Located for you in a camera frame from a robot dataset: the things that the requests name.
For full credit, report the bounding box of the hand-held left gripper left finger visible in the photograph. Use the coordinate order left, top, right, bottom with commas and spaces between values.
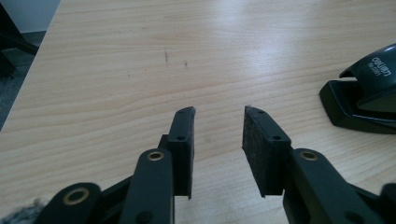
119, 106, 196, 224

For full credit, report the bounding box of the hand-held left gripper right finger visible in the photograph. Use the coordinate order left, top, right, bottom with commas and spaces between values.
242, 105, 387, 224

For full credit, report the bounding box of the black metal frame strut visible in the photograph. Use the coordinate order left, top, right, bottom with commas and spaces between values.
0, 3, 40, 78

